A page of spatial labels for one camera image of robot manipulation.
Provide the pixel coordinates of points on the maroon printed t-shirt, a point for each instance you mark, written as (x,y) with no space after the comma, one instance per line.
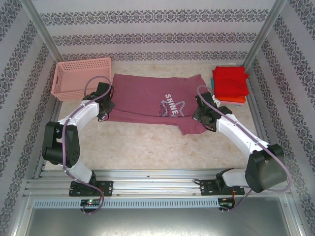
(137,93)

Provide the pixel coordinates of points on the pink plastic basket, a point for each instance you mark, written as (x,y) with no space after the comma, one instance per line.
(81,78)

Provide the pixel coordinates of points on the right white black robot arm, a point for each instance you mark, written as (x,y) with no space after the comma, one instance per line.
(241,132)

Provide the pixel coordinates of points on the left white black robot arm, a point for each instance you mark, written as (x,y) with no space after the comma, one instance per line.
(81,114)

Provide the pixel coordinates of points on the pink folded t-shirt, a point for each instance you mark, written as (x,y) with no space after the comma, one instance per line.
(233,104)

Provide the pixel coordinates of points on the teal folded t-shirt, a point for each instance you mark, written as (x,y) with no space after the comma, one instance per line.
(211,86)

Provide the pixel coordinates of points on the orange folded t-shirt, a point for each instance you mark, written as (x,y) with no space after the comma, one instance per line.
(233,99)

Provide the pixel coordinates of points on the red folded t-shirt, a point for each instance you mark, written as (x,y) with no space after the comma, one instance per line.
(230,81)

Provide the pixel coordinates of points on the grey metal sheet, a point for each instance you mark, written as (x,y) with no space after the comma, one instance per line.
(157,221)

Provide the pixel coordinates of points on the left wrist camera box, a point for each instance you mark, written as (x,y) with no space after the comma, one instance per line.
(102,89)

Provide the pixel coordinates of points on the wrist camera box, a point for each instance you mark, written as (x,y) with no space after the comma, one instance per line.
(102,89)
(217,102)

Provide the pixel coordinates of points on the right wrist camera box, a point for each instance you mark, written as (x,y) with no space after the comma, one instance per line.
(217,102)

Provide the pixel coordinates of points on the aluminium side rail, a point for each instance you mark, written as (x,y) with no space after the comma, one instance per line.
(55,110)
(258,110)

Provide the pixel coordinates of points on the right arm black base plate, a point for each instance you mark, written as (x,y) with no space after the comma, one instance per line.
(206,189)

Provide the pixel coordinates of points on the aluminium mounting rail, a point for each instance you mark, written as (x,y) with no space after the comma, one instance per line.
(157,186)

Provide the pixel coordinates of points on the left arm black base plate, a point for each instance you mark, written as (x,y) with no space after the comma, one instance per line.
(108,188)

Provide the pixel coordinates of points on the aluminium frame post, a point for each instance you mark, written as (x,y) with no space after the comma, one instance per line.
(263,37)
(46,37)

